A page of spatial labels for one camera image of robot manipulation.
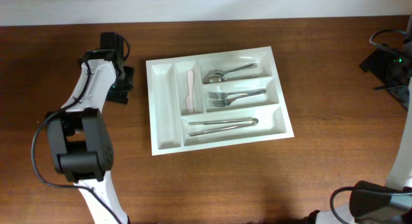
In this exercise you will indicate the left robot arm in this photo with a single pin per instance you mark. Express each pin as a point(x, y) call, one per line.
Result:
point(79, 142)

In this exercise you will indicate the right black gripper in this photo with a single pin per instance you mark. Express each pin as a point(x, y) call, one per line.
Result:
point(382, 64)

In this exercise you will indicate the pink plastic knife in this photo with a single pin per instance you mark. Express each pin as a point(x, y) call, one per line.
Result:
point(189, 97)

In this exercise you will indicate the metal kitchen tongs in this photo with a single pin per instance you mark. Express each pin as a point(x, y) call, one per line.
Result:
point(229, 125)

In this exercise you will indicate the large metal spoon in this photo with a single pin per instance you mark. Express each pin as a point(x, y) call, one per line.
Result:
point(222, 73)
point(216, 79)

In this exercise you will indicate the metal fork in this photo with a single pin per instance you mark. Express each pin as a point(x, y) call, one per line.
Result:
point(228, 101)
point(222, 95)

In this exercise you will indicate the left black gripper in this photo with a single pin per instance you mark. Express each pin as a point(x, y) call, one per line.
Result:
point(124, 103)

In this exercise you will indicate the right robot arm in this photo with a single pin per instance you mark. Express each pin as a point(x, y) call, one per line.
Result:
point(367, 202)

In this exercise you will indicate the white plastic cutlery tray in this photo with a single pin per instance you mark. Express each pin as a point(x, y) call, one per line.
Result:
point(167, 90)

